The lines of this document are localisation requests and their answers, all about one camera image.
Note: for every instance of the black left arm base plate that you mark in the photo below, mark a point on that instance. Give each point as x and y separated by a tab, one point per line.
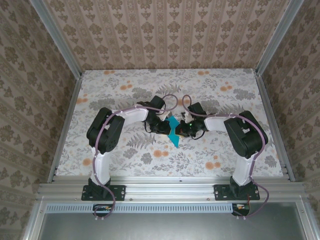
120	192

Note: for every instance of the teal cloth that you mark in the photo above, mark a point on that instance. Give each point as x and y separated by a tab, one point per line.
175	141

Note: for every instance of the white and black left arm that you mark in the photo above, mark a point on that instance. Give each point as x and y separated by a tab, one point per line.
105	135

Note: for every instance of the grey metal panel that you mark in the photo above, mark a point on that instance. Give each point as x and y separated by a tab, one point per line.
162	227

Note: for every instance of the aluminium table side rail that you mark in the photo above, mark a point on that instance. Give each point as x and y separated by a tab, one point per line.
66	125
273	125

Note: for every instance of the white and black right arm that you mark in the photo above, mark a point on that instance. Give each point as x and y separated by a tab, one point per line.
247	137

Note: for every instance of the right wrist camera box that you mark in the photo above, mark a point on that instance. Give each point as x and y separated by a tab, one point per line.
184	117

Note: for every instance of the aluminium frame post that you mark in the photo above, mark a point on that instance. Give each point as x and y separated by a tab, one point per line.
278	37
60	42

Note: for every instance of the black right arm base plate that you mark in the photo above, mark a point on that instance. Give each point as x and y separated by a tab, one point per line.
220	192

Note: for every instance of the aluminium cross rail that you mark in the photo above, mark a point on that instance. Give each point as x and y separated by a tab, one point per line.
170	190

